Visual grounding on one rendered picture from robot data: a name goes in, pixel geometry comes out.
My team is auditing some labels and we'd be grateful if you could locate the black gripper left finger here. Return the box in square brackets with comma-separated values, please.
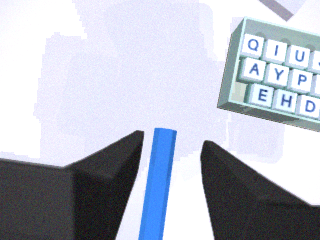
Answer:
[0, 130, 145, 240]

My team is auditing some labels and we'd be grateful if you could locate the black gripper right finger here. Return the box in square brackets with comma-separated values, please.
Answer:
[200, 140, 320, 240]

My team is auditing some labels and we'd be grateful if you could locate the blue octagonal rod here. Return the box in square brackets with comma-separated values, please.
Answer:
[138, 128, 177, 240]

